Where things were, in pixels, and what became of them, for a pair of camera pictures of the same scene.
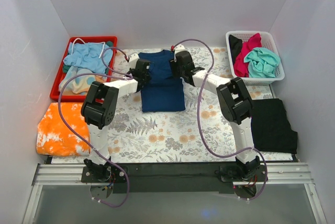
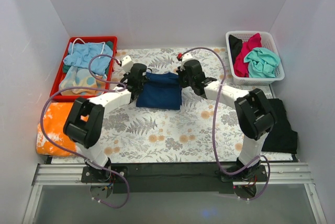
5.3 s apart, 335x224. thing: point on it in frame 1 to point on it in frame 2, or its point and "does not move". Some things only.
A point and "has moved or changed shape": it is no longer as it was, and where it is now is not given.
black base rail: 174,178 does not move
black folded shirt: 271,130 does not move
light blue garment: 89,55 does not move
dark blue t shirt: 163,92 has moved or changed shape
